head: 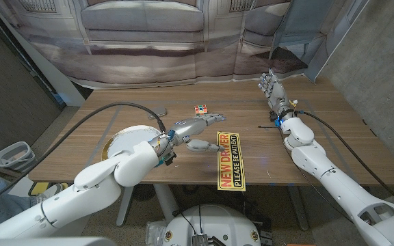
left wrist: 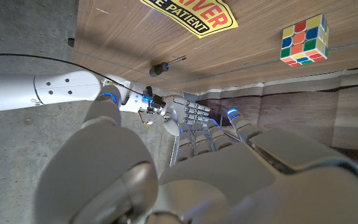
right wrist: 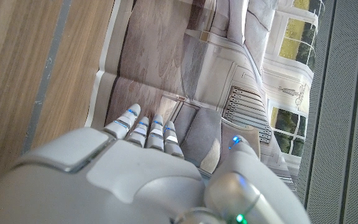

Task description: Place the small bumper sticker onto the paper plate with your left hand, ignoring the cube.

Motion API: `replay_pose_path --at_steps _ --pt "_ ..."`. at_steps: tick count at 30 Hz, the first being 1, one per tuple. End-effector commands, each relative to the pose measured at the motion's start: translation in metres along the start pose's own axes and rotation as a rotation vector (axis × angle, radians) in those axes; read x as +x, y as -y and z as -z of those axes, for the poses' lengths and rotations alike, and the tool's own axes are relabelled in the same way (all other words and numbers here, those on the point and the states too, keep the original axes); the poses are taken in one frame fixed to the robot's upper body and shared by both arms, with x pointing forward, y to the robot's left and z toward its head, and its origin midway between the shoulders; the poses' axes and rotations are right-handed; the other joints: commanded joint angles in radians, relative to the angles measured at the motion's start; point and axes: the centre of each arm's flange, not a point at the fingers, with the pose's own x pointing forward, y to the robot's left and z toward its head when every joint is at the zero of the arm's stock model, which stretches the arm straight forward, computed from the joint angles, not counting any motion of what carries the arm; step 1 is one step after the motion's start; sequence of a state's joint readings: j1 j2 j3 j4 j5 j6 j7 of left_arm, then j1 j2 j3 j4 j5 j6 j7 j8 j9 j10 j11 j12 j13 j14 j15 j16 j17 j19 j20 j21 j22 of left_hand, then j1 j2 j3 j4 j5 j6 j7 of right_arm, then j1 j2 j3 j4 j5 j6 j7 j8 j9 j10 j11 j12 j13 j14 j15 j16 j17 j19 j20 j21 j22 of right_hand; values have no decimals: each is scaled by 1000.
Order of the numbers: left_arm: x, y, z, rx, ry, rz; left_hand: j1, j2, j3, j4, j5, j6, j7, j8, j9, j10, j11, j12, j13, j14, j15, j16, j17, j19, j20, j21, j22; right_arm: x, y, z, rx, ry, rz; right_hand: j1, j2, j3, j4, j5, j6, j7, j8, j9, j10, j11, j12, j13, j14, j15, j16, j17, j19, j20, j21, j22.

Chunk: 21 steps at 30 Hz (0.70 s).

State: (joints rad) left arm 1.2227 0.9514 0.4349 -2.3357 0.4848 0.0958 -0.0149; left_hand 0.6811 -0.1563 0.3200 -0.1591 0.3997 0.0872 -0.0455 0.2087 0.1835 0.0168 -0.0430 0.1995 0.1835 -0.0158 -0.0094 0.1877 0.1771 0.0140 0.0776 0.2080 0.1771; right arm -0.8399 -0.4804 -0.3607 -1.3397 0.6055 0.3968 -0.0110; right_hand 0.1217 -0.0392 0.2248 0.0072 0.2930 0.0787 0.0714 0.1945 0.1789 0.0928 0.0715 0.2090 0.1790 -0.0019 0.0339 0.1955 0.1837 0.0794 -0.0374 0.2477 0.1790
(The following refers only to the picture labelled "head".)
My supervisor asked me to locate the clear plastic bag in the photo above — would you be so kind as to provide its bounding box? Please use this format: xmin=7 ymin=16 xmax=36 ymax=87
xmin=145 ymin=220 xmax=169 ymax=246

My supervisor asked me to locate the yellow new driver bumper sticker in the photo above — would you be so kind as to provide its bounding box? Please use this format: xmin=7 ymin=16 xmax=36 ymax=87
xmin=216 ymin=131 xmax=246 ymax=192

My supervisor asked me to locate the grey white sneaker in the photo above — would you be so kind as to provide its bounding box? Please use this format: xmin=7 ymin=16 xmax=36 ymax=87
xmin=34 ymin=183 xmax=64 ymax=206

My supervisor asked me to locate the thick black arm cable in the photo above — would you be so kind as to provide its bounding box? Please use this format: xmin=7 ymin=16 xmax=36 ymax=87
xmin=295 ymin=111 xmax=394 ymax=209
xmin=0 ymin=101 xmax=167 ymax=211

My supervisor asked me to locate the white table column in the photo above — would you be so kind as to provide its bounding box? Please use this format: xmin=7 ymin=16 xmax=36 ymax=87
xmin=153 ymin=183 xmax=180 ymax=223

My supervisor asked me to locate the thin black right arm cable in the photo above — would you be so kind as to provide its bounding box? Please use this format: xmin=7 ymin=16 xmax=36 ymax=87
xmin=278 ymin=128 xmax=355 ymax=223

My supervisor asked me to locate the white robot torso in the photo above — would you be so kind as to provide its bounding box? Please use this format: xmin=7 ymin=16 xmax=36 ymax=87
xmin=162 ymin=204 xmax=262 ymax=246

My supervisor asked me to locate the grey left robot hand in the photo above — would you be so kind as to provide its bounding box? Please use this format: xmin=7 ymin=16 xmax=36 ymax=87
xmin=150 ymin=113 xmax=227 ymax=156

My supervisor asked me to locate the printed living room backdrop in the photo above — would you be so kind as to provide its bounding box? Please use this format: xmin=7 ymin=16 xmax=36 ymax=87
xmin=0 ymin=0 xmax=369 ymax=90

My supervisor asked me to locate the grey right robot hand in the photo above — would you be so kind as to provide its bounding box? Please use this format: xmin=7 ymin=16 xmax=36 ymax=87
xmin=257 ymin=68 xmax=296 ymax=120

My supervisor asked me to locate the multicoloured puzzle cube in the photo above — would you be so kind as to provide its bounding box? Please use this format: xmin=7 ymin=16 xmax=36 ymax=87
xmin=194 ymin=104 xmax=209 ymax=117

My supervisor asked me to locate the white slanted table leg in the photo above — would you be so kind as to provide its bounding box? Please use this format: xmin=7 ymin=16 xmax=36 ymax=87
xmin=116 ymin=186 xmax=135 ymax=228

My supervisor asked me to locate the white gold-rimmed paper plate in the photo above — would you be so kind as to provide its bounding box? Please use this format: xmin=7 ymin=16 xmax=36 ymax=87
xmin=101 ymin=124 xmax=163 ymax=161

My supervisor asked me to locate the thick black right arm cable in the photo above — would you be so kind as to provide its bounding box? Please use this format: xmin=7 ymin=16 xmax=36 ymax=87
xmin=295 ymin=111 xmax=394 ymax=209

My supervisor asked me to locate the grey table leg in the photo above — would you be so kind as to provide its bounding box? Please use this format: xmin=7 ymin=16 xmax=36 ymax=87
xmin=287 ymin=186 xmax=310 ymax=232

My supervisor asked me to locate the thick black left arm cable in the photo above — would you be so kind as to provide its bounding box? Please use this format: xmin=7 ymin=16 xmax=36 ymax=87
xmin=0 ymin=101 xmax=167 ymax=211

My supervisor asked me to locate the yellow black floor item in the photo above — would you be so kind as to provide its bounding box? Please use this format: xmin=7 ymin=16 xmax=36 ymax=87
xmin=28 ymin=181 xmax=70 ymax=197

